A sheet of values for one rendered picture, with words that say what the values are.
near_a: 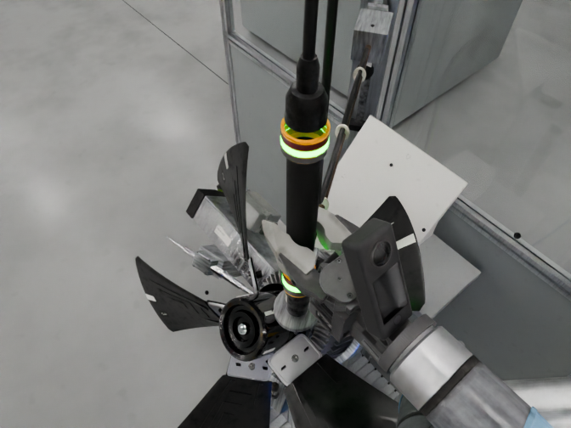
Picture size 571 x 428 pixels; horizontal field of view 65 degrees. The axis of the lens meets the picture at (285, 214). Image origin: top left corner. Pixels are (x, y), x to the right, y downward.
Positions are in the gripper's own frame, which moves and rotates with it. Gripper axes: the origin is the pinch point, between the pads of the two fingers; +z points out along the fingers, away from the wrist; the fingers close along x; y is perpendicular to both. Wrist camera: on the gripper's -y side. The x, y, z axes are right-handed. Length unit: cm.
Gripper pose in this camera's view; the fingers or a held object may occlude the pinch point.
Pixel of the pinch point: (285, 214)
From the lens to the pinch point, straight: 53.2
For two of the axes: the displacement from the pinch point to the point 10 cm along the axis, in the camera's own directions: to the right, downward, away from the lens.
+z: -6.3, -6.1, 4.7
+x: 7.7, -5.0, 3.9
